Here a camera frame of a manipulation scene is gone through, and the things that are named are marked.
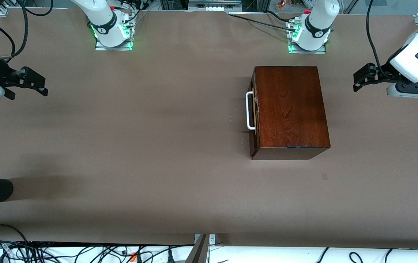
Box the light wood drawer white handle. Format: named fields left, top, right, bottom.
left=246, top=70, right=260, bottom=147

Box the dark brown wooden cabinet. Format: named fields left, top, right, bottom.
left=250, top=66, right=331, bottom=160

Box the white power strip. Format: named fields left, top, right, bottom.
left=189, top=0, right=242, bottom=12

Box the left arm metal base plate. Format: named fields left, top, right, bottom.
left=286, top=20, right=328, bottom=55

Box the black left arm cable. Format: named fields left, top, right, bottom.
left=366, top=0, right=387, bottom=73

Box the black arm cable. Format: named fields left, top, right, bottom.
left=366, top=0, right=387, bottom=73
left=0, top=0, right=29, bottom=60

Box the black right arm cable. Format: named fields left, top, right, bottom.
left=0, top=0, right=29, bottom=60

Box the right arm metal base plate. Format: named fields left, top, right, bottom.
left=95, top=15, right=135, bottom=51

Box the black table cable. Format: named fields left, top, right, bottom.
left=228, top=11, right=296, bottom=30

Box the black looped cable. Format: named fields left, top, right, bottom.
left=0, top=224, right=29, bottom=244

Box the small metal bracket plate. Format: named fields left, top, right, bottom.
left=193, top=234, right=216, bottom=246

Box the dark grey post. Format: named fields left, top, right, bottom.
left=185, top=234, right=210, bottom=263

